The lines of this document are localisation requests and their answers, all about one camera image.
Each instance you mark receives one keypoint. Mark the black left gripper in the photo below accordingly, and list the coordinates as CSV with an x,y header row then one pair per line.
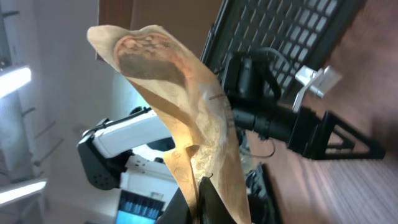
x,y
330,138

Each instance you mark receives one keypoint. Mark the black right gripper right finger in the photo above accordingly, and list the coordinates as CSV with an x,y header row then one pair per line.
x,y
211,209

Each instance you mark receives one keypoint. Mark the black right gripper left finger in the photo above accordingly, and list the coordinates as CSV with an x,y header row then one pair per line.
x,y
177,212

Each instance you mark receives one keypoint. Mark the white brown snack pouch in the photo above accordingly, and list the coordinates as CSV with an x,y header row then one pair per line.
x,y
190,101

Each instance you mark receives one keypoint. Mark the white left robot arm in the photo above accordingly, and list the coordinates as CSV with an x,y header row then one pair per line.
x,y
254,92

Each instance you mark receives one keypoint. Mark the lit computer monitor screen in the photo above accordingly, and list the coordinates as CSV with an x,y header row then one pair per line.
x,y
137,209

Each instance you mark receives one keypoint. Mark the grey plastic shopping basket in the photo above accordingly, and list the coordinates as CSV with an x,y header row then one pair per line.
x,y
298,33

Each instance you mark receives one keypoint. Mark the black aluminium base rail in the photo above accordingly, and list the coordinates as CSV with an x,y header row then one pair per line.
x,y
263,205

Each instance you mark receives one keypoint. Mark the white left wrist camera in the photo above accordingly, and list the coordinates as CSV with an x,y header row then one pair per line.
x,y
317,82

